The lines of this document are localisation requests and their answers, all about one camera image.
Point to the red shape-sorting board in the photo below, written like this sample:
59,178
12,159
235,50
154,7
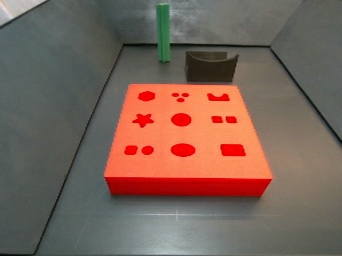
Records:
186,142

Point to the black curved holder stand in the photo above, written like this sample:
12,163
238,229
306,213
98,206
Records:
210,66

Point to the green star-shaped rod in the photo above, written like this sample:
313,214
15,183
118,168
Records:
163,32

